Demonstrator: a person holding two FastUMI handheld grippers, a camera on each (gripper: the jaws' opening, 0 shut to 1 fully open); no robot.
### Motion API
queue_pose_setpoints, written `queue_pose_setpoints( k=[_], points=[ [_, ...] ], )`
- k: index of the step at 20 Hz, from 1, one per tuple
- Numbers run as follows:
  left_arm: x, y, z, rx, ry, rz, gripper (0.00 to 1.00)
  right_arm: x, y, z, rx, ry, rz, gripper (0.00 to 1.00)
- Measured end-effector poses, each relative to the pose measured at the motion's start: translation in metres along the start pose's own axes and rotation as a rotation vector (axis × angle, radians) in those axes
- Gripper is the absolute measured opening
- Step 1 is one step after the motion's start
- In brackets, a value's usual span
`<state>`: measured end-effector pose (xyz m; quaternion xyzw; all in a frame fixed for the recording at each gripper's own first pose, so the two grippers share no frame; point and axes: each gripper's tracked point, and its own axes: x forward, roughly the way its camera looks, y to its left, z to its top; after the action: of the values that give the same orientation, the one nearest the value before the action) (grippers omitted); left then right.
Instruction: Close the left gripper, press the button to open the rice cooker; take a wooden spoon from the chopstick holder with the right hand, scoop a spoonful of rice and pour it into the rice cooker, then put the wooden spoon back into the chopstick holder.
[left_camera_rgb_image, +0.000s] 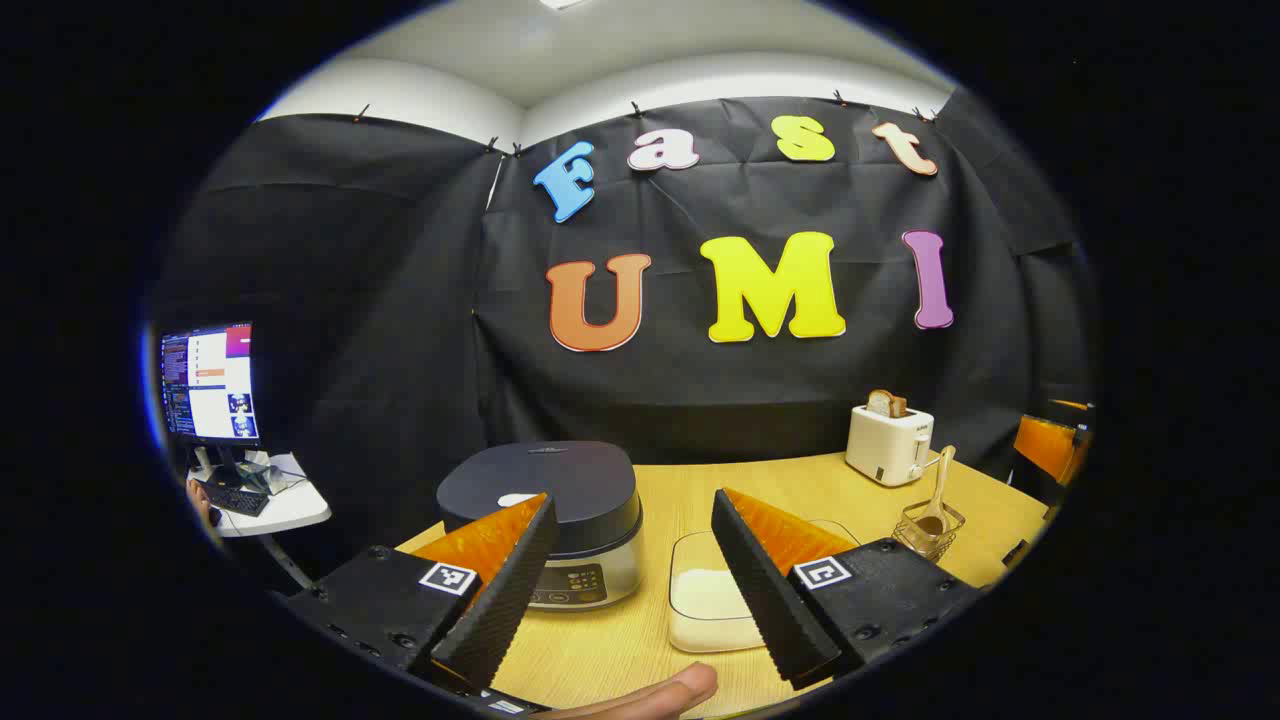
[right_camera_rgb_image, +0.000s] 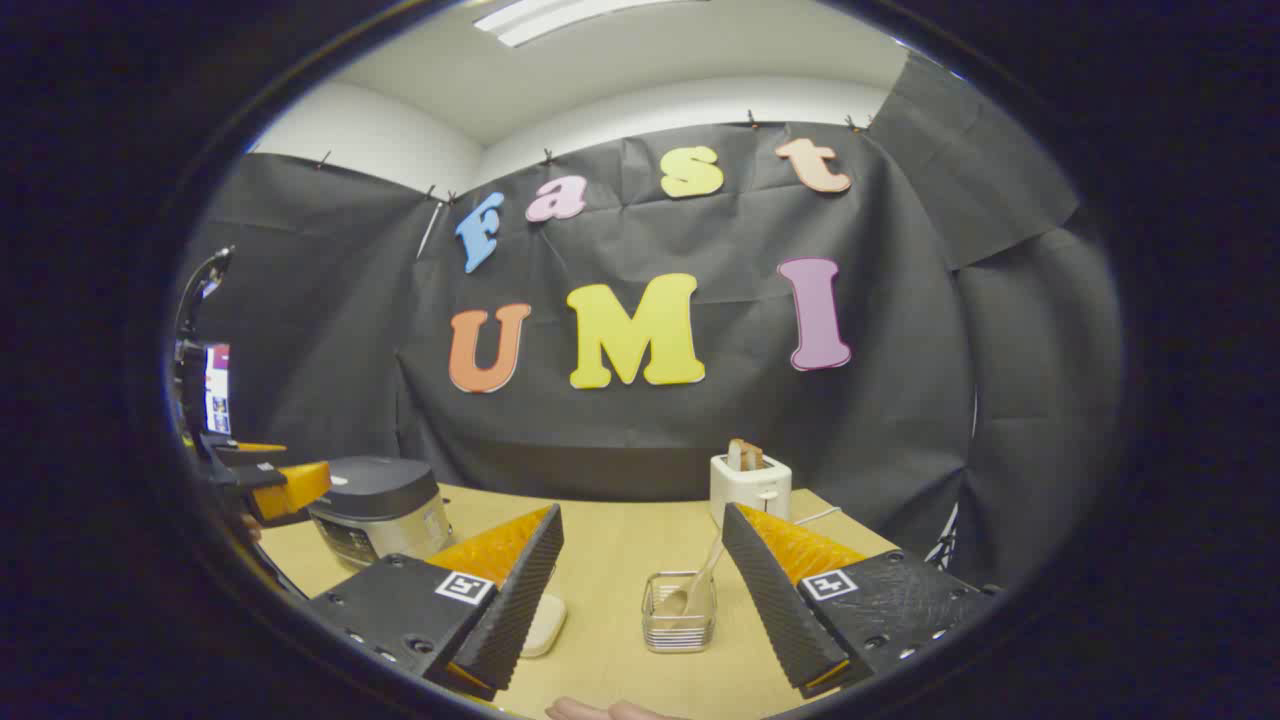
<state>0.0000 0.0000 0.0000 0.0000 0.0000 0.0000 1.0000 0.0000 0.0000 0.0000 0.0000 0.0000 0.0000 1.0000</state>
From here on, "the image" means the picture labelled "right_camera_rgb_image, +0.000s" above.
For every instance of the brown bread slice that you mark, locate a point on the brown bread slice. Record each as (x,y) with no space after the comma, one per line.
(754,458)

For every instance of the black and silver rice cooker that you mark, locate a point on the black and silver rice cooker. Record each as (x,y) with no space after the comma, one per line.
(380,500)

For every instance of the white toaster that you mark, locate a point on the white toaster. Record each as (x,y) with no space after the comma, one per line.
(750,495)

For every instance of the ceiling light panel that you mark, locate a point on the ceiling light panel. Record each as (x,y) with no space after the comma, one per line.
(545,18)

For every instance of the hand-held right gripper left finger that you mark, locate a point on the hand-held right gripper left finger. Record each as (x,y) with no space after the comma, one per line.
(530,590)

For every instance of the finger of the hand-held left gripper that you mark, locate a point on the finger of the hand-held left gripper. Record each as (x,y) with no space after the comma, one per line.
(295,490)
(255,447)

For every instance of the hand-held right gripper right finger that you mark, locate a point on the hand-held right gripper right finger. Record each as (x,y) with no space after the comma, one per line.
(765,600)

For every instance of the clear container of rice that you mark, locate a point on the clear container of rice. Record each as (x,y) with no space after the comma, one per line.
(545,625)

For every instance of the wooden spoon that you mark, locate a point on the wooden spoon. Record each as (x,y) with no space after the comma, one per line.
(700,585)

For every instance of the computer monitor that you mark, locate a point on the computer monitor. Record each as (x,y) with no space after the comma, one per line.
(217,390)

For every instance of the white metal frame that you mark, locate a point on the white metal frame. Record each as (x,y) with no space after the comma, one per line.
(942,545)

